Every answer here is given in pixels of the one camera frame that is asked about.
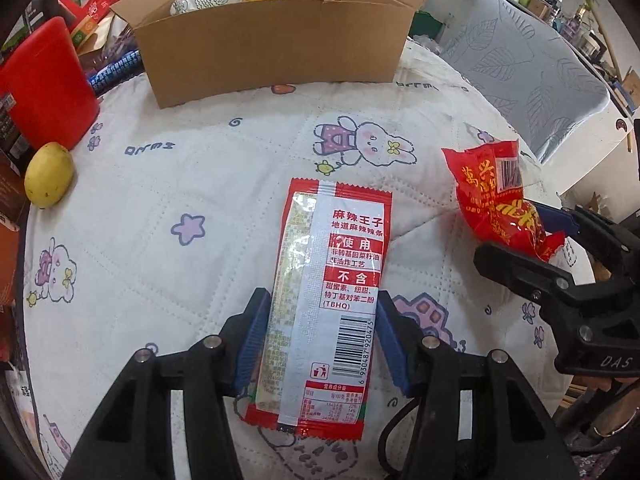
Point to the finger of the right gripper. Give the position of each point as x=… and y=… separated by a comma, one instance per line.
x=612, y=244
x=525, y=276

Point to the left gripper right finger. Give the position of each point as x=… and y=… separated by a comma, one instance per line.
x=467, y=417

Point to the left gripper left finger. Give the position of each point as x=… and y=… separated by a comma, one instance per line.
x=129, y=436

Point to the red crinkled snack bag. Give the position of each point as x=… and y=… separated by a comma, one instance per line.
x=490, y=194

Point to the red white spicy strip packet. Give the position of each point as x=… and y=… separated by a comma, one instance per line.
x=313, y=375

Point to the near grey leaf chair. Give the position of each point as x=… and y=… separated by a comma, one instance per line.
x=527, y=71

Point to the quilted cartoon tablecloth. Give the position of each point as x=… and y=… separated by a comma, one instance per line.
x=174, y=218

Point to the yellow lemon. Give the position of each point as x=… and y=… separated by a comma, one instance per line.
x=49, y=175

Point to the red plastic canister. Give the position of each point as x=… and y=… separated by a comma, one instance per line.
x=49, y=97

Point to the brown cardboard box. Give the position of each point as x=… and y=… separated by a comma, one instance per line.
x=248, y=45

